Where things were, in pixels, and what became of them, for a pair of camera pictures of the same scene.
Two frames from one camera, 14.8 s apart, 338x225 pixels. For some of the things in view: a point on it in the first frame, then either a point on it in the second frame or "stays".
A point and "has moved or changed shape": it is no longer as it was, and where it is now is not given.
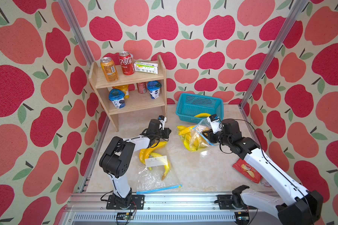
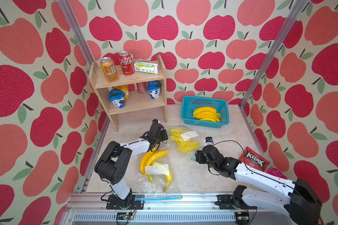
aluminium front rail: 85,209 stays
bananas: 192,136 -> 184,146
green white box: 152,68 stays
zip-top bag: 193,137 has moved or changed shape
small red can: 142,87 stays
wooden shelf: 139,101 stays
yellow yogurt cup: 124,88 stays
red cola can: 126,59 stays
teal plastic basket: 189,105 has moved or changed shape
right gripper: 210,135 -> 198,156
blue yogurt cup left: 117,96 stays
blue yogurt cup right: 154,87 stays
